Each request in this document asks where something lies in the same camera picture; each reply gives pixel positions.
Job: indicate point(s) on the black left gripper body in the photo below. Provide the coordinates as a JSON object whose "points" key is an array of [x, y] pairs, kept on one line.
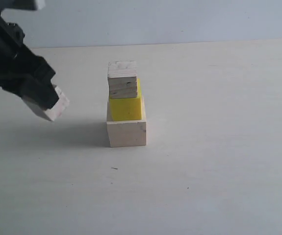
{"points": [[17, 59]]}

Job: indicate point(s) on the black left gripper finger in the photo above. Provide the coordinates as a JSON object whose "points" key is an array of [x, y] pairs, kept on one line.
{"points": [[41, 91]]}

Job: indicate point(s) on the small pale wooden cube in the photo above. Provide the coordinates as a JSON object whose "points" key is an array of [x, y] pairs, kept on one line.
{"points": [[49, 114]]}

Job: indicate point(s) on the medium striped wooden cube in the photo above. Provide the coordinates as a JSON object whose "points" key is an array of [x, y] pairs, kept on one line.
{"points": [[122, 79]]}

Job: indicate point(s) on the yellow painted cube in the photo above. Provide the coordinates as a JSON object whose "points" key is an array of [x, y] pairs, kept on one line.
{"points": [[124, 109]]}

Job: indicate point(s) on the large light wooden cube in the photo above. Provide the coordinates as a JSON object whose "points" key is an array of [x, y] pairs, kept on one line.
{"points": [[129, 132]]}

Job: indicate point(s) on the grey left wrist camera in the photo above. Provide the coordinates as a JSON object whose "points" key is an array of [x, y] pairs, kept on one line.
{"points": [[27, 5]]}

